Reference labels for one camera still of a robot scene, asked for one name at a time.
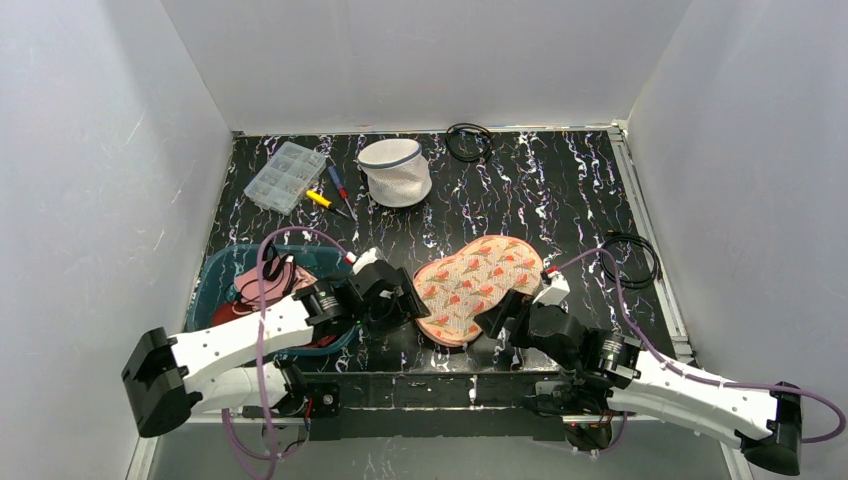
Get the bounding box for strawberry print mesh laundry bag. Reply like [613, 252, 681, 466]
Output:
[413, 235, 543, 347]

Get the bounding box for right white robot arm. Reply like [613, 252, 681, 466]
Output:
[473, 290, 803, 475]

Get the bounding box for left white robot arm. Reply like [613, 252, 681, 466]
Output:
[121, 260, 431, 438]

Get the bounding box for white mesh laundry basket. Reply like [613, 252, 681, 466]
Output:
[357, 138, 432, 208]

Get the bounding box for pink clothes in bin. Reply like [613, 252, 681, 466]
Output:
[208, 244, 347, 357]

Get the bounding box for clear plastic screw organizer box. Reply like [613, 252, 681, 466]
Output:
[244, 141, 327, 215]

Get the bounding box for teal plastic bin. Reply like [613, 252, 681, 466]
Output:
[184, 244, 361, 357]

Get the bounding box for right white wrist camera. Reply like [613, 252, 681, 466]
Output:
[534, 271, 571, 306]

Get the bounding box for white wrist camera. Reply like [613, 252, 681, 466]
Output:
[352, 247, 385, 274]
[534, 271, 571, 306]

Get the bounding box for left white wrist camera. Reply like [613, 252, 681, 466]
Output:
[352, 247, 385, 274]

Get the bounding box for yellow handled screwdriver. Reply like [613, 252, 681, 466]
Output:
[306, 190, 351, 219]

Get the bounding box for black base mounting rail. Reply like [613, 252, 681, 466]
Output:
[241, 370, 637, 444]

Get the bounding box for black cable coil at right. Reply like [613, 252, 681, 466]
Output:
[600, 231, 661, 290]

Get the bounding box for black cable coil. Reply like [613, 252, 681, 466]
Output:
[600, 231, 661, 290]
[444, 123, 495, 164]

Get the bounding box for aluminium frame rail right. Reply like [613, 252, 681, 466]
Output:
[608, 119, 689, 351]

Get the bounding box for blue red handled screwdriver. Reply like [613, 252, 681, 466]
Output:
[327, 164, 357, 220]

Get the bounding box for black cable coil at back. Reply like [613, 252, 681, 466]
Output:
[444, 123, 495, 164]

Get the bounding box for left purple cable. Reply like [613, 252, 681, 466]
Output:
[220, 226, 359, 480]

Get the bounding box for purple cable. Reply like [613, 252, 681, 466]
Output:
[220, 226, 359, 480]
[543, 247, 847, 458]

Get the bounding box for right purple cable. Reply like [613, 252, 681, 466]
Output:
[543, 247, 847, 458]

